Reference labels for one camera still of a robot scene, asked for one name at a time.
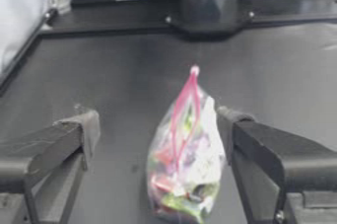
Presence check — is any clear bag with pink zip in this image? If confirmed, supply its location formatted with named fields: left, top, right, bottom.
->
left=147, top=64, right=228, bottom=224

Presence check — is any white cloth backdrop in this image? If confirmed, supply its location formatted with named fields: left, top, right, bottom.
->
left=0, top=0, right=53, bottom=73

